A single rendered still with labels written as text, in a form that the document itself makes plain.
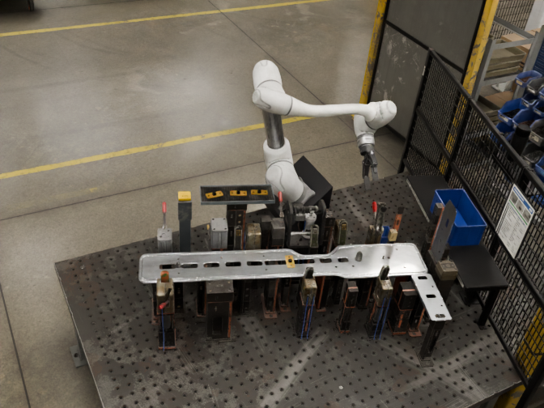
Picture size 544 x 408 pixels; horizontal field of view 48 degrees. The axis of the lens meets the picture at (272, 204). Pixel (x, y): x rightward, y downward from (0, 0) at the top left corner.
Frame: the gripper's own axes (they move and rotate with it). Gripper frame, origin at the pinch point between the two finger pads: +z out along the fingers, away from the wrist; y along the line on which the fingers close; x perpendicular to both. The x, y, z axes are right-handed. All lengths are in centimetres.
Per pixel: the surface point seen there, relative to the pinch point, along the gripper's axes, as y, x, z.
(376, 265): 4.9, -4.9, 44.1
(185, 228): -17, -95, 16
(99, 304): -26, -138, 52
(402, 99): -177, 101, -144
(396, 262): 4.3, 5.7, 43.2
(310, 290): 17, -41, 57
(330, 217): 2.4, -24.2, 18.5
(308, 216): -0.3, -34.6, 16.9
